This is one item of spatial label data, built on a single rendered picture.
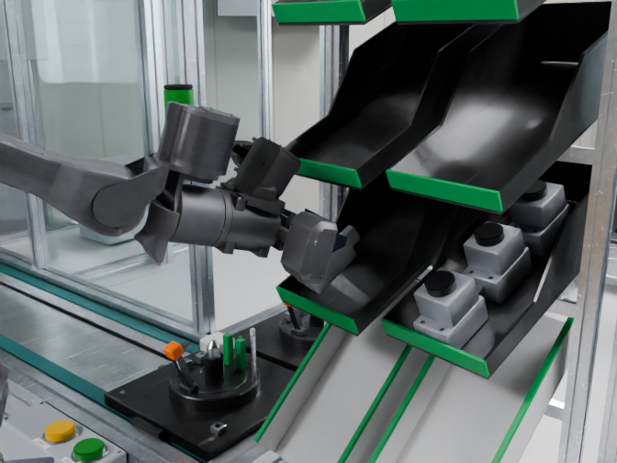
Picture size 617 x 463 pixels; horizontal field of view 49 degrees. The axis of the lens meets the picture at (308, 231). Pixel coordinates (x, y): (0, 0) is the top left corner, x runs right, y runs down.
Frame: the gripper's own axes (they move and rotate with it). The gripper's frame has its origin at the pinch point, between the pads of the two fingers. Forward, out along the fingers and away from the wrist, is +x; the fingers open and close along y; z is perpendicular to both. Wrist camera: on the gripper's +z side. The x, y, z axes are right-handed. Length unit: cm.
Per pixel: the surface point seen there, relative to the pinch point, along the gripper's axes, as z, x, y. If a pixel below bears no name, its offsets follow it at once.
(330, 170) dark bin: 7.3, -1.3, -2.5
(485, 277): 0.9, 12.8, -14.4
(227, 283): -37, 49, 91
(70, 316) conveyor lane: -43, 5, 79
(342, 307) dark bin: -7.7, 6.0, -2.2
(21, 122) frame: -7, -6, 103
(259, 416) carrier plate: -31.2, 11.8, 14.6
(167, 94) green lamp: 8.8, 2.2, 49.1
